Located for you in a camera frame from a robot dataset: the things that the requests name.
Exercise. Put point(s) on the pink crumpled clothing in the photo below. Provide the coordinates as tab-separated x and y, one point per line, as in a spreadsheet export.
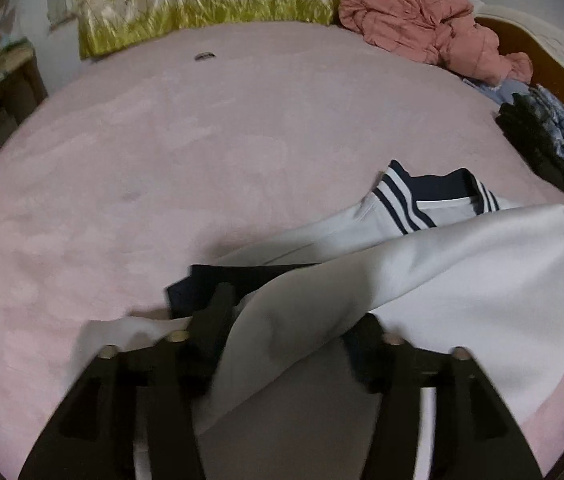
421	25

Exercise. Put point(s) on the light blue cloth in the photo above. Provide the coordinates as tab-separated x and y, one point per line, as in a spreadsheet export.
491	89

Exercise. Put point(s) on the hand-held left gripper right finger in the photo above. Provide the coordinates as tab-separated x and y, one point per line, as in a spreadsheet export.
366	355

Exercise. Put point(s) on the wooden bed frame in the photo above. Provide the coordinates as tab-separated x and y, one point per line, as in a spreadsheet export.
556	80

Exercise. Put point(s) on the white quilted mattress edge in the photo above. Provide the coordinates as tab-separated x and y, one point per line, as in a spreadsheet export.
556	40

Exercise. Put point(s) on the white navy striped jacket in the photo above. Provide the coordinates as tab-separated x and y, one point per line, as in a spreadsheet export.
436	280

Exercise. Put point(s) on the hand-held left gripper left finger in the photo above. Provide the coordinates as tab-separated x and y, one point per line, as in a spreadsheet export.
212	330

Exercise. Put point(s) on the dark blue patterned clothing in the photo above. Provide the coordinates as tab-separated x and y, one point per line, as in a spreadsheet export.
546	135

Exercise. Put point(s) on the floral green headboard cushion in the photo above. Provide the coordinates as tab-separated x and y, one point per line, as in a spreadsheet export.
212	5

